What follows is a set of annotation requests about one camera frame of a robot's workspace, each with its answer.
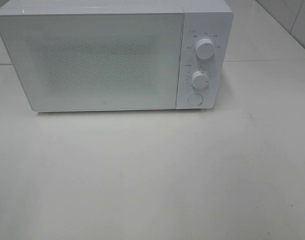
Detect white microwave oven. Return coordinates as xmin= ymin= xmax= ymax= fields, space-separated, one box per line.
xmin=0 ymin=0 xmax=234 ymax=111

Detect round white door button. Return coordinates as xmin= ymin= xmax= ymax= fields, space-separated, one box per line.
xmin=188 ymin=93 xmax=204 ymax=106

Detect upper white power knob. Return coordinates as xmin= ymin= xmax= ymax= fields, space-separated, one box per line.
xmin=194 ymin=36 xmax=216 ymax=60

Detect white timer knob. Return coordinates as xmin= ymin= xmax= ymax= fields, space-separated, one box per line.
xmin=191 ymin=70 xmax=210 ymax=90

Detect white microwave door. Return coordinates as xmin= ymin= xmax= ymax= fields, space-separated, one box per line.
xmin=0 ymin=13 xmax=183 ymax=112

